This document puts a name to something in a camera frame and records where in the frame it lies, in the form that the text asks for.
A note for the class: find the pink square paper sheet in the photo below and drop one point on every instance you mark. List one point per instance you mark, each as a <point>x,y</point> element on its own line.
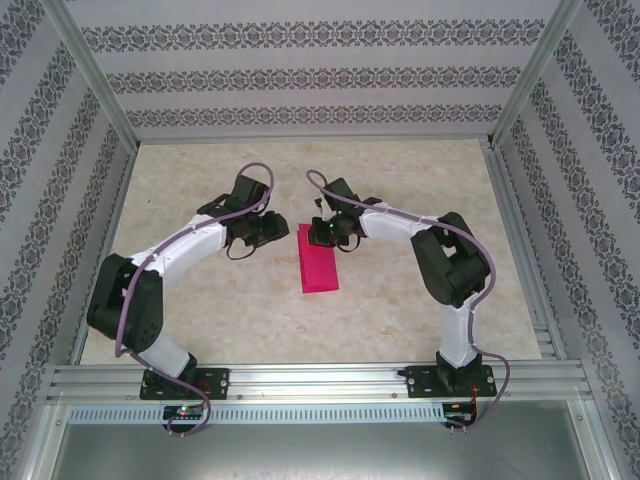
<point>320,270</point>

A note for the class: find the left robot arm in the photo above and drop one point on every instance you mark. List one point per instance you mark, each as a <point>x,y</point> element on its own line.
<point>145,310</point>

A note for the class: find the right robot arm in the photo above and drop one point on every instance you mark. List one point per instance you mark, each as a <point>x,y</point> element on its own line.
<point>450,270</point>

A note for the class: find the grey metal sheet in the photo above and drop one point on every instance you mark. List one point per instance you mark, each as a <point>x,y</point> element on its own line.
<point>320,452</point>

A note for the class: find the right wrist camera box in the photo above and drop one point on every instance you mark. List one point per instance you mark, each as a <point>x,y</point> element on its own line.
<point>319,204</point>

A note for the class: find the aluminium side rail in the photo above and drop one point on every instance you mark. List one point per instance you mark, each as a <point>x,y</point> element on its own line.
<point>520,235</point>
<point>112,225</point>

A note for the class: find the aluminium mounting rail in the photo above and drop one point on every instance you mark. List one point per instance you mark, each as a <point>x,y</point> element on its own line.
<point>320,380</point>

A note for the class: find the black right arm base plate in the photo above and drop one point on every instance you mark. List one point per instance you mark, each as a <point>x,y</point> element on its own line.
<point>422,382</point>

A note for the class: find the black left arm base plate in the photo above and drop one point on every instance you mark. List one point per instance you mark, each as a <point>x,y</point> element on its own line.
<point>220,382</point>

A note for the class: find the aluminium frame post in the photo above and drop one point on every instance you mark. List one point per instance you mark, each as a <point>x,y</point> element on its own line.
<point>90,70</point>
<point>535,70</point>

